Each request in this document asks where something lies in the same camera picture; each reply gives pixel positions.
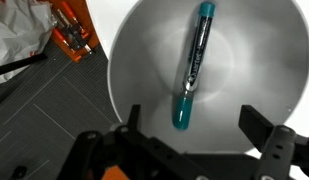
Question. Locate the orange handled bar clamp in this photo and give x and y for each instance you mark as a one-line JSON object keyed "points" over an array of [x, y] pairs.
{"points": [[72, 15], [71, 32]]}

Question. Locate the white plastic bag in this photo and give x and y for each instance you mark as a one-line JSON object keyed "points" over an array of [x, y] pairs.
{"points": [[25, 28]]}

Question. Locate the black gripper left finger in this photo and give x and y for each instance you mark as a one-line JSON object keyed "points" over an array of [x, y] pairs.
{"points": [[134, 117]]}

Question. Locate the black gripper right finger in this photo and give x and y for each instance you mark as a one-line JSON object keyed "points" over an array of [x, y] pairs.
{"points": [[255, 126]]}

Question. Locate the teal capped dry-erase marker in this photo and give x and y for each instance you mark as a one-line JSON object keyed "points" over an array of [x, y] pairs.
{"points": [[182, 113]]}

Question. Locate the white round bowl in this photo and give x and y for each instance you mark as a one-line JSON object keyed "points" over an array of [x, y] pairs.
{"points": [[257, 54]]}

